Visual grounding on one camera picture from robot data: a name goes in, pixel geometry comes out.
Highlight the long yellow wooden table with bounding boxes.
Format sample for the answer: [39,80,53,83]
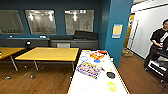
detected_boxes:
[14,46,80,79]
[0,46,27,80]

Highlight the colourful game box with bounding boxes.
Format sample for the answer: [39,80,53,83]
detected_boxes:
[75,60,103,80]

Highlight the white wall outlet strip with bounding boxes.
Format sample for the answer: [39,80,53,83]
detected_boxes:
[39,34,47,39]
[8,34,15,39]

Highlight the dark grey sofa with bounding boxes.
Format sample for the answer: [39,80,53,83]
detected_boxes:
[49,29,100,51]
[0,37,51,48]

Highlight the yellow framed wall notice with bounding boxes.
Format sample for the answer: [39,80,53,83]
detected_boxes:
[111,23,124,40]

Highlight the black air hockey striker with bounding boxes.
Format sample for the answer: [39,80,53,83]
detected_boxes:
[106,71,117,80]

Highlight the yellow air hockey puck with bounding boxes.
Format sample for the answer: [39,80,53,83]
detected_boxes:
[106,81,119,93]

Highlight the light wooden door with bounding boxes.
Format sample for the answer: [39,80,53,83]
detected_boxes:
[123,13,137,49]

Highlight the glass wall window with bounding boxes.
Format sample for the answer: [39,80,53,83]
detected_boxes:
[24,9,58,36]
[64,9,95,36]
[0,9,25,35]

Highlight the person in black shirt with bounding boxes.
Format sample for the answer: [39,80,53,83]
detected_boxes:
[143,18,168,69]

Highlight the yellow air hockey table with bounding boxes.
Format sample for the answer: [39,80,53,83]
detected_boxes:
[66,49,131,94]

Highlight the brown cardboard box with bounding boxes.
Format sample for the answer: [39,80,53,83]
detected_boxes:
[121,48,134,58]

